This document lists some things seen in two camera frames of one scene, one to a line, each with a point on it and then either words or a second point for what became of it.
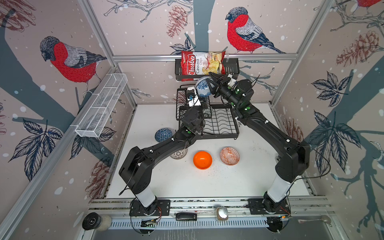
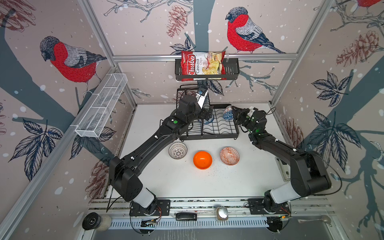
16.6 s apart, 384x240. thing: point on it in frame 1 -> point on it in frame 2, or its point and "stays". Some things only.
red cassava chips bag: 194,63 stays
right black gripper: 219,87 -> 238,115
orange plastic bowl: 202,160 stays
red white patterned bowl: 229,156 stays
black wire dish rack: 219,120 stays
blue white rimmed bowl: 202,87 -> 210,120
